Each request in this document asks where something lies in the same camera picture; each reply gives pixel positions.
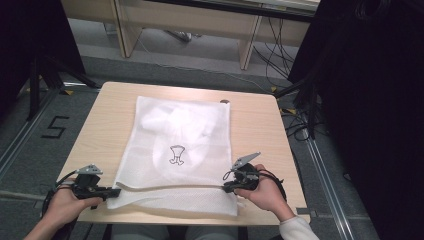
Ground person's left hand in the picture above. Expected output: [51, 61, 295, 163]
[42, 187, 104, 232]

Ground person's grey pants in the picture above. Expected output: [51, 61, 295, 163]
[110, 224, 248, 240]

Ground metal floor rail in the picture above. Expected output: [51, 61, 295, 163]
[0, 89, 58, 179]
[303, 133, 356, 240]

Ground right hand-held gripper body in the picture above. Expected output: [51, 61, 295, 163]
[223, 152, 262, 194]

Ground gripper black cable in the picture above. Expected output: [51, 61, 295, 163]
[40, 169, 80, 219]
[259, 168, 288, 202]

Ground black floor cables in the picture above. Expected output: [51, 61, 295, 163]
[280, 105, 321, 142]

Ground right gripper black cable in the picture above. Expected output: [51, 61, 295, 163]
[259, 168, 288, 202]

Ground white mesh laundry bag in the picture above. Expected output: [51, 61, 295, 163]
[106, 95, 239, 217]

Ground hanging black cables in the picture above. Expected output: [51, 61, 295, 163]
[252, 15, 301, 88]

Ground white garment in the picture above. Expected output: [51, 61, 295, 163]
[141, 102, 216, 168]

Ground black curtain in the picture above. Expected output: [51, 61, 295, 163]
[0, 0, 87, 116]
[287, 0, 424, 240]

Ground person's right hand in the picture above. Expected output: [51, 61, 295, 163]
[234, 163, 296, 223]

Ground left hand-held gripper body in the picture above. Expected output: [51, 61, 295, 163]
[71, 163, 104, 210]

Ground light wooden desk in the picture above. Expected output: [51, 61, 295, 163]
[59, 0, 322, 71]

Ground grey power strip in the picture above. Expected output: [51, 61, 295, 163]
[163, 29, 203, 44]

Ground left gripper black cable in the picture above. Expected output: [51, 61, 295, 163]
[40, 169, 80, 219]

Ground black tripod stand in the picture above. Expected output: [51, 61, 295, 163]
[25, 54, 101, 122]
[273, 74, 322, 141]

